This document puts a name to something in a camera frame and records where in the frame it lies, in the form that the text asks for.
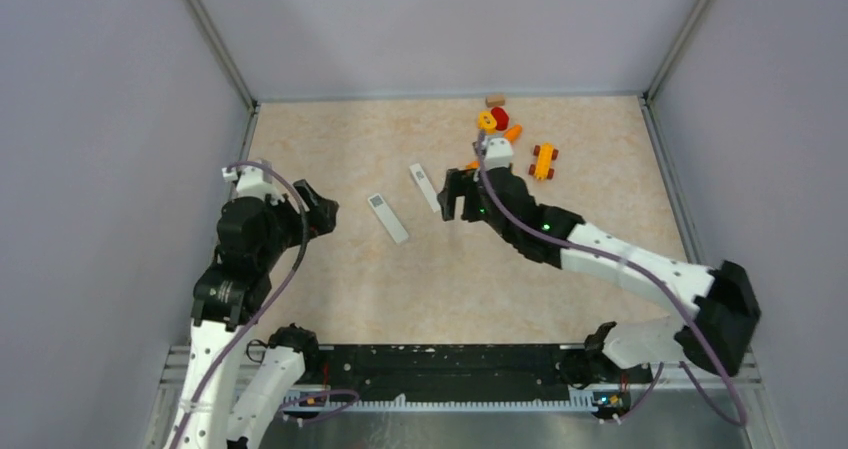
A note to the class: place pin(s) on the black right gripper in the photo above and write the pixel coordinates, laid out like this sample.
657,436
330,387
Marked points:
459,183

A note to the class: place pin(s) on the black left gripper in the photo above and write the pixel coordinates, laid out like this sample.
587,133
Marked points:
318,219

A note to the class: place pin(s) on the white remote battery cover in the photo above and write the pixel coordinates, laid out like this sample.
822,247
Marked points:
425,186

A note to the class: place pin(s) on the small white remote control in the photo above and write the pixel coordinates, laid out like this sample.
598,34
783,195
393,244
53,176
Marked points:
388,218

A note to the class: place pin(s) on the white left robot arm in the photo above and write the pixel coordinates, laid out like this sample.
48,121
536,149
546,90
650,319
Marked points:
253,231

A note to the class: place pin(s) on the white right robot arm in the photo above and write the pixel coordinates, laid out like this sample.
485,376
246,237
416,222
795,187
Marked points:
712,311

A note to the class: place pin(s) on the yellow round toy block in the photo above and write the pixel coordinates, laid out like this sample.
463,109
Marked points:
487,122

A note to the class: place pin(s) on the orange toy microphone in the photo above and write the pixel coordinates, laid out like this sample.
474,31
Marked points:
513,132

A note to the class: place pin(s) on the red round toy block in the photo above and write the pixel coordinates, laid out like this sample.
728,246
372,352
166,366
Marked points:
501,118

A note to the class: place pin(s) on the small wooden block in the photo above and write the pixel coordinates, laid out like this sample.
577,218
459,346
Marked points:
495,100

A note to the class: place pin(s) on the yellow toy car red wheels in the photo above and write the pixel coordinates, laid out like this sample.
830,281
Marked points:
542,167

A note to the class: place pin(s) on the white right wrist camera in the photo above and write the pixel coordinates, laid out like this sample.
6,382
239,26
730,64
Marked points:
495,152

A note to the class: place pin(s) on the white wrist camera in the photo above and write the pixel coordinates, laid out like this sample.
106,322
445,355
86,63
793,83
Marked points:
254,181
495,152

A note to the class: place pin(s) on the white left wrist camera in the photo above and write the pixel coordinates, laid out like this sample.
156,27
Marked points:
254,181

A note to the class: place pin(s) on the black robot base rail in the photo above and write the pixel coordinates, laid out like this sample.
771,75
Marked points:
460,377

